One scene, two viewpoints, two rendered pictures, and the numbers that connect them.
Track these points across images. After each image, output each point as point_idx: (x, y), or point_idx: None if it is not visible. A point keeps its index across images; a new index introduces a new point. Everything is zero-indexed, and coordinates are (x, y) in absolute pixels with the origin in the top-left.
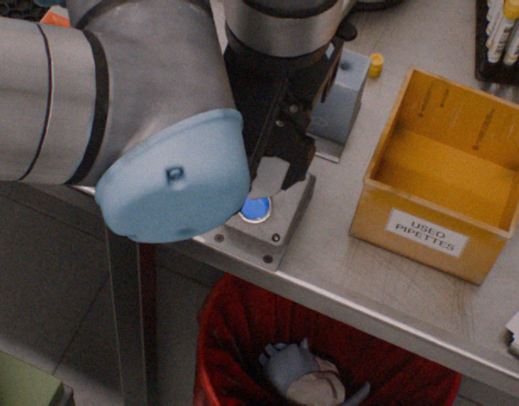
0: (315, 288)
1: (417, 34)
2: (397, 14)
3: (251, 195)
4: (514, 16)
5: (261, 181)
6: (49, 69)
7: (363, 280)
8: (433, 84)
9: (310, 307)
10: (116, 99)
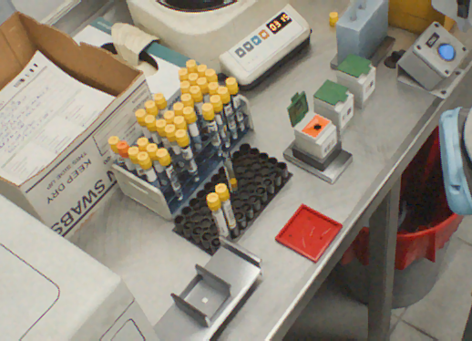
0: None
1: (311, 4)
2: (295, 10)
3: None
4: None
5: None
6: None
7: (470, 38)
8: None
9: None
10: None
